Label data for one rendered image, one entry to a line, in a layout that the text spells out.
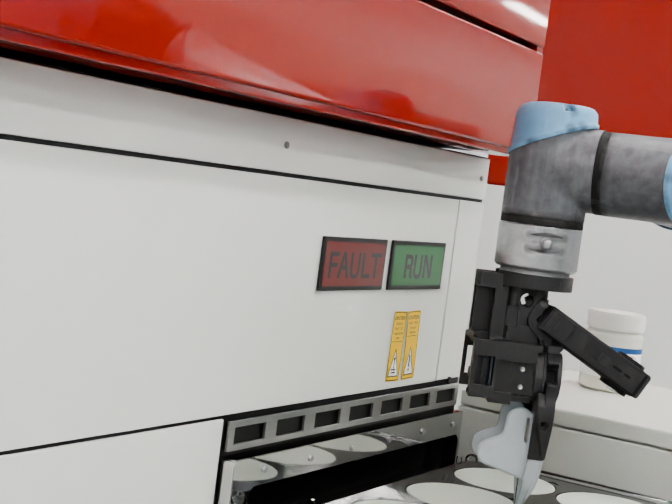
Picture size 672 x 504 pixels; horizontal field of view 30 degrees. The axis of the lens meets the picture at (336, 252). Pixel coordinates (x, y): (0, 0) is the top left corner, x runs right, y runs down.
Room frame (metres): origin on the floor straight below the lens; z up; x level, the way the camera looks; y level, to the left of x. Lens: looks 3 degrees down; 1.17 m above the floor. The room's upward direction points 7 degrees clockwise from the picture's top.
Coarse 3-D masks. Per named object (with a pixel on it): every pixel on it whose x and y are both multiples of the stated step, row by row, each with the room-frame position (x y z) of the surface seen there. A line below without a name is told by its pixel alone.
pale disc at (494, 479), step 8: (456, 472) 1.24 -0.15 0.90; (464, 472) 1.25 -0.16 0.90; (472, 472) 1.25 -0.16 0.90; (480, 472) 1.26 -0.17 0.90; (488, 472) 1.26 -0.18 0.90; (496, 472) 1.27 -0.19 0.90; (504, 472) 1.27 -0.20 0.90; (464, 480) 1.21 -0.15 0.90; (472, 480) 1.22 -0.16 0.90; (480, 480) 1.22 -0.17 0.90; (488, 480) 1.22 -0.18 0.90; (496, 480) 1.23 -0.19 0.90; (504, 480) 1.23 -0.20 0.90; (512, 480) 1.24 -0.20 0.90; (488, 488) 1.19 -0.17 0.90; (496, 488) 1.19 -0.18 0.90; (504, 488) 1.20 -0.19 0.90; (512, 488) 1.20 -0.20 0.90; (536, 488) 1.22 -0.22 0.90; (544, 488) 1.22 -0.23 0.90; (552, 488) 1.23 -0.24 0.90
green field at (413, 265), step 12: (396, 252) 1.20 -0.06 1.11; (408, 252) 1.23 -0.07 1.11; (420, 252) 1.25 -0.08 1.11; (432, 252) 1.27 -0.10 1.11; (396, 264) 1.21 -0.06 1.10; (408, 264) 1.23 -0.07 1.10; (420, 264) 1.25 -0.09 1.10; (432, 264) 1.28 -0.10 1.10; (396, 276) 1.21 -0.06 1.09; (408, 276) 1.23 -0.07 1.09; (420, 276) 1.25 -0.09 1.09; (432, 276) 1.28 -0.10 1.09
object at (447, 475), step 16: (464, 464) 1.28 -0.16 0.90; (480, 464) 1.29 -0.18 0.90; (400, 480) 1.17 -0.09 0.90; (416, 480) 1.18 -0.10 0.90; (432, 480) 1.19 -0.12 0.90; (448, 480) 1.20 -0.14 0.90; (544, 480) 1.26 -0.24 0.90; (560, 480) 1.27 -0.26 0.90; (352, 496) 1.09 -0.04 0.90; (368, 496) 1.10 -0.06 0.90; (384, 496) 1.10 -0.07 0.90; (400, 496) 1.11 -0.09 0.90; (512, 496) 1.17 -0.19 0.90; (528, 496) 1.18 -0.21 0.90; (544, 496) 1.18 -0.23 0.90; (624, 496) 1.23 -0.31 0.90
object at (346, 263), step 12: (336, 252) 1.10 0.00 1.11; (348, 252) 1.12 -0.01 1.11; (360, 252) 1.14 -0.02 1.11; (372, 252) 1.16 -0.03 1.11; (384, 252) 1.18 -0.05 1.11; (324, 264) 1.09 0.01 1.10; (336, 264) 1.11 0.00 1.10; (348, 264) 1.12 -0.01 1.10; (360, 264) 1.14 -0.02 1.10; (372, 264) 1.16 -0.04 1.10; (324, 276) 1.09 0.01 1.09; (336, 276) 1.11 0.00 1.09; (348, 276) 1.13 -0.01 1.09; (360, 276) 1.15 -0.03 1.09; (372, 276) 1.17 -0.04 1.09
